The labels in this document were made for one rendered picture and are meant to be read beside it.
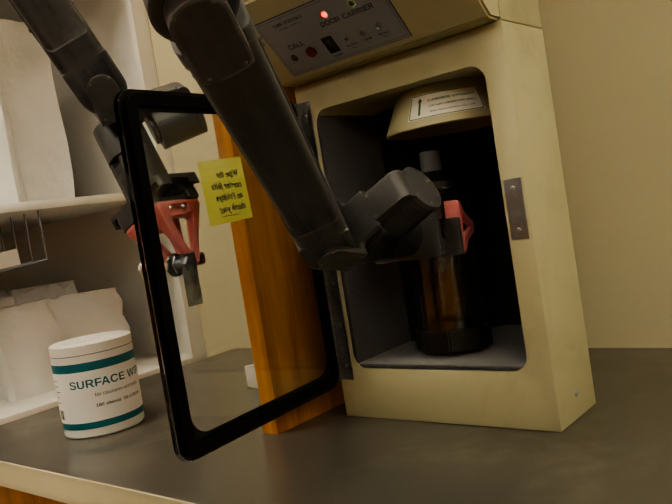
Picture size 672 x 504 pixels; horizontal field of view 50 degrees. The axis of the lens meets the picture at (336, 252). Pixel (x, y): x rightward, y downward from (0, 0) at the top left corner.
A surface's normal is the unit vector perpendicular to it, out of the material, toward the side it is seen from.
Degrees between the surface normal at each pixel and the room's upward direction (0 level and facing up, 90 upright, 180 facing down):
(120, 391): 90
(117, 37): 90
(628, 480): 0
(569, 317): 90
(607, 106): 90
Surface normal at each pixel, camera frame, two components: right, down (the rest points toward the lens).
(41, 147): 0.63, 0.01
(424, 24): -0.33, 0.80
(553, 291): 0.76, -0.09
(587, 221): -0.63, 0.14
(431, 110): -0.43, -0.29
